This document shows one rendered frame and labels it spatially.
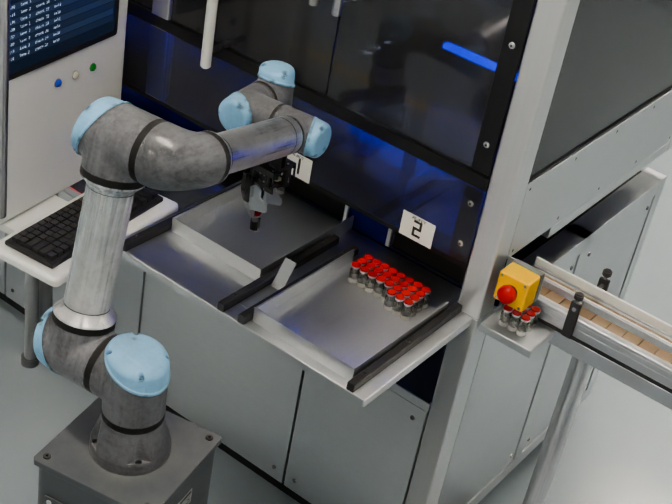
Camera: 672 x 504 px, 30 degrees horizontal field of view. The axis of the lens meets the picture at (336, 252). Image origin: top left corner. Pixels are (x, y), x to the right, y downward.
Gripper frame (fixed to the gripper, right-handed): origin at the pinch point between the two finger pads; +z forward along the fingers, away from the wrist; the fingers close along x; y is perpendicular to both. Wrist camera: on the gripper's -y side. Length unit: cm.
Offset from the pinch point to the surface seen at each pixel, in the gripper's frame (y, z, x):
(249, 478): -8, 100, 19
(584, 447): 49, 104, 107
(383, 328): 36.6, 12.2, 2.3
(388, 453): 34, 61, 19
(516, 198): 49, -17, 24
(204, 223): -14.4, 11.1, 0.0
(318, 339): 30.4, 11.7, -11.6
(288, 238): 1.4, 11.8, 11.3
